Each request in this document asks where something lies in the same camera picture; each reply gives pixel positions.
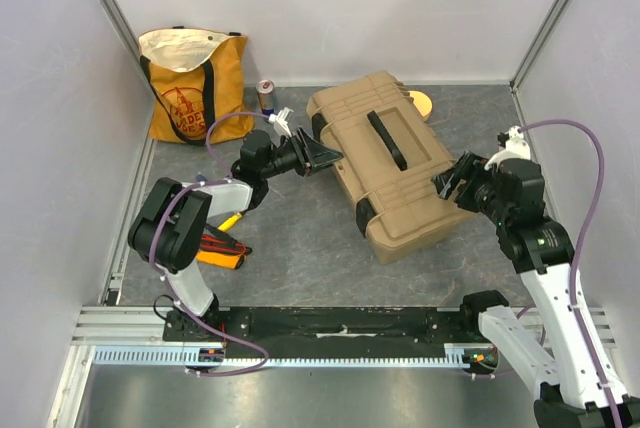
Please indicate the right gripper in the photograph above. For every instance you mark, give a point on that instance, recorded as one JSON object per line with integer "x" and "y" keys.
{"x": 463, "y": 181}

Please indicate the slotted cable duct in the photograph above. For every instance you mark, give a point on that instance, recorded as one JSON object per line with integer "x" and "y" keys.
{"x": 450, "y": 357}

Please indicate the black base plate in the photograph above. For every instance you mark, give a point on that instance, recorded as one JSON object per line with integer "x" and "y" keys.
{"x": 430, "y": 324}

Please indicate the tan plastic tool box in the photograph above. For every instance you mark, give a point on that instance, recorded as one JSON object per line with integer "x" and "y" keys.
{"x": 389, "y": 158}

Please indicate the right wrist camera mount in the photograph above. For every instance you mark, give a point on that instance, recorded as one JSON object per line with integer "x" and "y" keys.
{"x": 512, "y": 145}

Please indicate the energy drink can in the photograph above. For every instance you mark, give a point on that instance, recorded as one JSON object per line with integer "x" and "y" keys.
{"x": 266, "y": 96}

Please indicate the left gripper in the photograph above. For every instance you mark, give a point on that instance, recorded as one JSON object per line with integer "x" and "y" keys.
{"x": 312, "y": 156}

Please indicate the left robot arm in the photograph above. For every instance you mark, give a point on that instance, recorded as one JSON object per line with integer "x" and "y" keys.
{"x": 168, "y": 229}

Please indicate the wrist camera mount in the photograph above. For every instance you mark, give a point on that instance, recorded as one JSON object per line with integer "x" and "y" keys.
{"x": 512, "y": 145}
{"x": 280, "y": 122}

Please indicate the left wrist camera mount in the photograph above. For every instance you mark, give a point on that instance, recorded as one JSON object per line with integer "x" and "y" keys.
{"x": 280, "y": 122}

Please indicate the yellow tote bag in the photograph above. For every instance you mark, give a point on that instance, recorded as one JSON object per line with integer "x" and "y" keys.
{"x": 196, "y": 76}

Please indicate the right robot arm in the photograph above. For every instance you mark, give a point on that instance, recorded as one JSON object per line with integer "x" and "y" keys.
{"x": 572, "y": 382}

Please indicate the yellow handle screwdriver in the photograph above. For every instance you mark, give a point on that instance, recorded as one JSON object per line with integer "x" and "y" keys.
{"x": 231, "y": 221}

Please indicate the yellow utility knife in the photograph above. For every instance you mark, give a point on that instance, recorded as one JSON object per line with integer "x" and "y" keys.
{"x": 227, "y": 261}

